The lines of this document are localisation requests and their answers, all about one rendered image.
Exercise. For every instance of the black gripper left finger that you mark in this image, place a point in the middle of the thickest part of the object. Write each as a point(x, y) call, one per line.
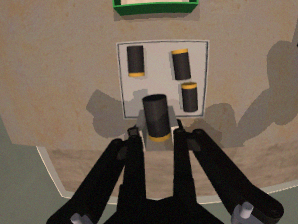
point(94, 192)

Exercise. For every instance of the grey square tray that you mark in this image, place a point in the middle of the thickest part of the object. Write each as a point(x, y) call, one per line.
point(159, 75)

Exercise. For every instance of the black battery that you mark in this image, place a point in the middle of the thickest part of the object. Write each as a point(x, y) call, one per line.
point(157, 118)
point(181, 64)
point(135, 56)
point(189, 97)

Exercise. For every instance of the green open-top box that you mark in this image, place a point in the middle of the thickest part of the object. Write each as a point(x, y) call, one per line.
point(137, 7)

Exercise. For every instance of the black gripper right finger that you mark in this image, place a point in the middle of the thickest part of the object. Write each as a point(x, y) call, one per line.
point(248, 203)

